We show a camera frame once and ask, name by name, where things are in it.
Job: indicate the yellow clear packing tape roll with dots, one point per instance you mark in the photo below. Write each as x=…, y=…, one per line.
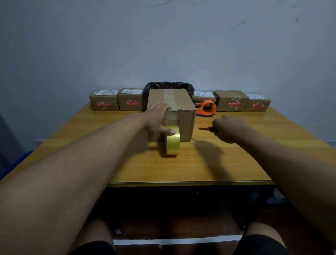
x=173, y=143

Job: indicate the large brown cardboard box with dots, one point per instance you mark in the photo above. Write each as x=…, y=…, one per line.
x=183, y=115

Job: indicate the person's right forearm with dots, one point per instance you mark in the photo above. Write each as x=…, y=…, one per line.
x=294, y=173

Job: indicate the black shorts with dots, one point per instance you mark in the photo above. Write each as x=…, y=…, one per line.
x=259, y=245

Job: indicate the person's left forearm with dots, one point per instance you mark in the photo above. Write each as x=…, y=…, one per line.
x=78, y=168

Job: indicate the orange utility knife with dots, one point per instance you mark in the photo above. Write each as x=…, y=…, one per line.
x=206, y=128

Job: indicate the person's left hand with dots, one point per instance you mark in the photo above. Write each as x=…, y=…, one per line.
x=153, y=118

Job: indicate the person's left leg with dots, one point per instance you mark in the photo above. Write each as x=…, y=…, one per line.
x=91, y=231

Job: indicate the black trash bag bin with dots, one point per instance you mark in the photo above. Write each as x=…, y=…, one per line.
x=168, y=85

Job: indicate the person's left thumb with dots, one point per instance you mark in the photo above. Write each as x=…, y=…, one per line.
x=168, y=130

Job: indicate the person's leg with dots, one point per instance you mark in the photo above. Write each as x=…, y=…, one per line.
x=91, y=231
x=262, y=229

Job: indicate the small plain-top cardboard box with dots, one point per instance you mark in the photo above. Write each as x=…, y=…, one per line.
x=231, y=101

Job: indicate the person's right leg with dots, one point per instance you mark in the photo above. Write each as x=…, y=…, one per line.
x=262, y=229

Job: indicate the person's right hand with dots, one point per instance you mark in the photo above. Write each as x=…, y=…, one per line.
x=231, y=128

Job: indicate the small labelled cardboard box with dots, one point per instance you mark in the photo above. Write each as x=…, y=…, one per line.
x=203, y=95
x=130, y=101
x=258, y=103
x=104, y=101

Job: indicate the orange tape dispenser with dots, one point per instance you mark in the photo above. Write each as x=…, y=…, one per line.
x=207, y=111

